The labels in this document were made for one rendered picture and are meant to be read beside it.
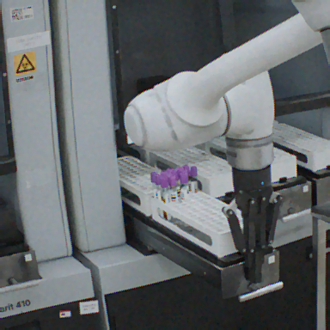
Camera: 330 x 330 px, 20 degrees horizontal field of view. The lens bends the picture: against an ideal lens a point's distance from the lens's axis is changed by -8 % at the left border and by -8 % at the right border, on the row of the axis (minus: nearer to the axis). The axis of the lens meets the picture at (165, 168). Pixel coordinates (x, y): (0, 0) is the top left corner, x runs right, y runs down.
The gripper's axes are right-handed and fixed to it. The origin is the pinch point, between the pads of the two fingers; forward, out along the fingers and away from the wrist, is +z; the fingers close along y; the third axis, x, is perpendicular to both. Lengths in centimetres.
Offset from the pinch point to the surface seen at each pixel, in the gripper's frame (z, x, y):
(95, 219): -1.5, -42.6, 14.7
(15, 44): -44, -42, 30
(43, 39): -44, -42, 23
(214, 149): -4, -67, -28
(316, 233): 3.6, -13.3, -24.7
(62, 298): 11.8, -33.7, 29.1
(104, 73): -33, -42, 9
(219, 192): -3.1, -37.2, -13.0
